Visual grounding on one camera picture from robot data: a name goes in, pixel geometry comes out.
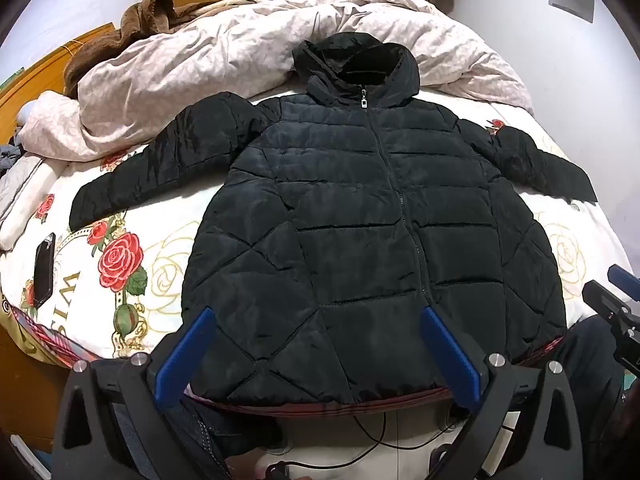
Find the brown fuzzy blanket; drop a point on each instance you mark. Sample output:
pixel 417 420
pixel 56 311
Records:
pixel 125 25

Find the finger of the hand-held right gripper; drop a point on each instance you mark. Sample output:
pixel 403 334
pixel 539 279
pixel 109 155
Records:
pixel 620 276
pixel 602 300

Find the white rose printed blanket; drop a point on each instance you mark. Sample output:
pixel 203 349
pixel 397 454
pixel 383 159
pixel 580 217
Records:
pixel 150 290

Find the person's dark jeans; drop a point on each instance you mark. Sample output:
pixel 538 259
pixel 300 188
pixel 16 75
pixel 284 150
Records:
pixel 215 440

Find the black smartphone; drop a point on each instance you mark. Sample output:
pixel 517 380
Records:
pixel 44 271

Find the wooden headboard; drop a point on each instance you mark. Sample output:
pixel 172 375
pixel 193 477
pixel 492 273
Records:
pixel 45 67

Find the grey pillow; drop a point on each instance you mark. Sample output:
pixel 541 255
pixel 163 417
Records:
pixel 20 190

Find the pale pink duvet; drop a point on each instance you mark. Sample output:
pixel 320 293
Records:
pixel 210 55

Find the wooden bed side board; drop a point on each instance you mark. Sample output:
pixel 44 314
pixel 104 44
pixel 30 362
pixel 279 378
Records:
pixel 27 385

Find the black hooded puffer jacket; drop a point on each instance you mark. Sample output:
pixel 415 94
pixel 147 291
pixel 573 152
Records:
pixel 350 240

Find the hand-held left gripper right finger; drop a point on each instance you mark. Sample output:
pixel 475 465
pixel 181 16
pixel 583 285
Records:
pixel 450 355

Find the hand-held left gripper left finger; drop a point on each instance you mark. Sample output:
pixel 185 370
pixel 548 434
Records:
pixel 184 355

